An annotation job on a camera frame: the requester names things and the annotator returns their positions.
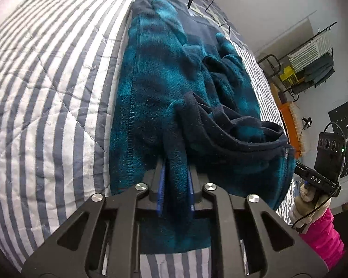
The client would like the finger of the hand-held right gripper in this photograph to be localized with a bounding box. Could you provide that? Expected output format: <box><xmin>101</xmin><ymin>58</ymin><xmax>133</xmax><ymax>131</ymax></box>
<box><xmin>293</xmin><ymin>162</ymin><xmax>308</xmax><ymax>178</ymax></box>

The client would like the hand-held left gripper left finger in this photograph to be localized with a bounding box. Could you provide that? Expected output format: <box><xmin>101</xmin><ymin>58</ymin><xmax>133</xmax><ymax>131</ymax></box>
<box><xmin>22</xmin><ymin>158</ymin><xmax>166</xmax><ymax>278</ymax></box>

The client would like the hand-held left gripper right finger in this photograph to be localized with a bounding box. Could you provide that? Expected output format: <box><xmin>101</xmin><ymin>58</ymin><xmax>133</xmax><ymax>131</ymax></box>
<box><xmin>186</xmin><ymin>165</ymin><xmax>329</xmax><ymax>278</ymax></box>

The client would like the teal plaid fleece garment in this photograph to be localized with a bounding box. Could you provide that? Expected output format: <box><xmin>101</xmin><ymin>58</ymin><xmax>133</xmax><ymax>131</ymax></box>
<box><xmin>109</xmin><ymin>0</ymin><xmax>296</xmax><ymax>255</ymax></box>

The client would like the black clothes drying rack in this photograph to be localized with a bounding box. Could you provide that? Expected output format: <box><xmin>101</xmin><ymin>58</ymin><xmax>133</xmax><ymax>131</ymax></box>
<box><xmin>287</xmin><ymin>22</ymin><xmax>337</xmax><ymax>93</ymax></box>

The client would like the person's right hand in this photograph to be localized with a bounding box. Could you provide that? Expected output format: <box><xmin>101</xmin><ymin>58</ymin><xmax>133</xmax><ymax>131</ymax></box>
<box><xmin>289</xmin><ymin>181</ymin><xmax>332</xmax><ymax>234</ymax></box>

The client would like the orange furniture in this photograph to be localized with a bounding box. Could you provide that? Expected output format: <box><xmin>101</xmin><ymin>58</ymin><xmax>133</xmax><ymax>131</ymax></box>
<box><xmin>271</xmin><ymin>84</ymin><xmax>305</xmax><ymax>157</ymax></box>

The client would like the grey hanging garment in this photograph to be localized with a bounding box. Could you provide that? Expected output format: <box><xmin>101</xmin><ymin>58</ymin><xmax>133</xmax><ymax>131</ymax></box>
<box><xmin>303</xmin><ymin>55</ymin><xmax>334</xmax><ymax>84</ymax></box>

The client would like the yellow box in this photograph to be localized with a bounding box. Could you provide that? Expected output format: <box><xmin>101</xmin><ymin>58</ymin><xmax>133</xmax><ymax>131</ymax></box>
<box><xmin>280</xmin><ymin>66</ymin><xmax>298</xmax><ymax>86</ymax></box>

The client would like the striped hanging towel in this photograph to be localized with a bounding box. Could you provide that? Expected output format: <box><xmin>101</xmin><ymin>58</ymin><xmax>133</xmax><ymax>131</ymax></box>
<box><xmin>290</xmin><ymin>33</ymin><xmax>332</xmax><ymax>70</ymax></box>

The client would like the striped quilt bed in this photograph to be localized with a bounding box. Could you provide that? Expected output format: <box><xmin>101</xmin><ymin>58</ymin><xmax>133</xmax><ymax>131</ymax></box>
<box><xmin>0</xmin><ymin>0</ymin><xmax>298</xmax><ymax>278</ymax></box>

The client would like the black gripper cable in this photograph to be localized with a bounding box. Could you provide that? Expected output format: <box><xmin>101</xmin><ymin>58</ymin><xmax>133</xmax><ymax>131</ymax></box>
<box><xmin>291</xmin><ymin>122</ymin><xmax>347</xmax><ymax>228</ymax></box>

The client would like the black metal frame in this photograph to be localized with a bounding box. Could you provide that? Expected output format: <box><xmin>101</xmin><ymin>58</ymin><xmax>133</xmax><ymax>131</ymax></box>
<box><xmin>258</xmin><ymin>54</ymin><xmax>296</xmax><ymax>102</ymax></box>

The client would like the thin black cable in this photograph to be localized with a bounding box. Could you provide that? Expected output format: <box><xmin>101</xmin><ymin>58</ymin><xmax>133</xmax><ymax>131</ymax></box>
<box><xmin>206</xmin><ymin>0</ymin><xmax>235</xmax><ymax>39</ymax></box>

